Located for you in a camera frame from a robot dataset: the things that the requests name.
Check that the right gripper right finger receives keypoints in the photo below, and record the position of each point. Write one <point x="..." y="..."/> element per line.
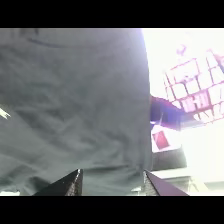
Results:
<point x="158" y="186"/>

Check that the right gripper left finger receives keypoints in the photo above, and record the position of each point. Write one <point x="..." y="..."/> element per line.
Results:
<point x="68" y="185"/>

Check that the grey T-shirt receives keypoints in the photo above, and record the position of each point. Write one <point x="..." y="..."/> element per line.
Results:
<point x="73" y="106"/>

